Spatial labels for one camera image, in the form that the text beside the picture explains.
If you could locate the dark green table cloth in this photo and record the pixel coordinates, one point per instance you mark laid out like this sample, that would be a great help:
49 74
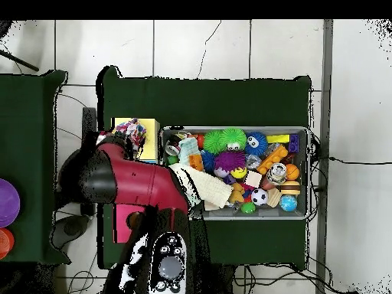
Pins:
199 101
24 137

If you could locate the purple spiky toy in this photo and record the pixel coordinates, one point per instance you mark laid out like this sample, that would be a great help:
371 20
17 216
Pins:
229 160

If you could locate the cream knitted cloth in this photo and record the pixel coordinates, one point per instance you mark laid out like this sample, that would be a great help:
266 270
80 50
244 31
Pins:
208 185

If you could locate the black rod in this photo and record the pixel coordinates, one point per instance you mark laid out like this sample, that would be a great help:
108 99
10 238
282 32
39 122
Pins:
27 64

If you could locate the orange plastic building block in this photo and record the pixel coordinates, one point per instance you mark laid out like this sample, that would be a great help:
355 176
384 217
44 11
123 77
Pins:
196 162

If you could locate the blue spiky ball with eyes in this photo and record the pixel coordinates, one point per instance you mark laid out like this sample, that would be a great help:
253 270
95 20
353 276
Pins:
257 144

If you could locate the white cloth with coloured dots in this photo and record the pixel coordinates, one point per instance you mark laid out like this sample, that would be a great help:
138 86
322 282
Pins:
133 130

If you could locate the orange ribbed disc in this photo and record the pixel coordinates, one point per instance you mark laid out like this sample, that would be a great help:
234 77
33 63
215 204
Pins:
5 243

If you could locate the small soccer ball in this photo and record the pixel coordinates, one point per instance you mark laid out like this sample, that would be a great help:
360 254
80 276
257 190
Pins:
260 197

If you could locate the purple bowl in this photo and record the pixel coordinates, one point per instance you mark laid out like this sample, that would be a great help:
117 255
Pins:
7 202

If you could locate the silver drink can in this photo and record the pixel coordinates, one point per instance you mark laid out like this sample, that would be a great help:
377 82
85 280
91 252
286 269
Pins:
276 174

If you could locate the black stand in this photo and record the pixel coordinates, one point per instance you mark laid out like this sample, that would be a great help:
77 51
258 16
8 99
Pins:
88 119

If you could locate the long orange building block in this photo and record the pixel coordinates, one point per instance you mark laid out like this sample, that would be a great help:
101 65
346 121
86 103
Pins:
273 157

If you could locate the silver mesh bin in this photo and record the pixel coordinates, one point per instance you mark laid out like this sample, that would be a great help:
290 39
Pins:
301 183

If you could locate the orange toy basketball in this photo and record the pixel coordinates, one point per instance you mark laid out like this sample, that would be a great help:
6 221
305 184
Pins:
292 172

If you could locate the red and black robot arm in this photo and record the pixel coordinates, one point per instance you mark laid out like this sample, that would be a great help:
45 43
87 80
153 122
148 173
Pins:
137 183

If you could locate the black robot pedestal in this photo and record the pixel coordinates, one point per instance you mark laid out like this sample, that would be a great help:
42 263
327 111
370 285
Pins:
223 281

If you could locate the wooden box with three holes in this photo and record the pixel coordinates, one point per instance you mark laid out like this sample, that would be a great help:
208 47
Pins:
151 147

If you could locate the large green spiky ball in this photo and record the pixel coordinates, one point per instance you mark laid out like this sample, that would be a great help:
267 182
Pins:
235 137

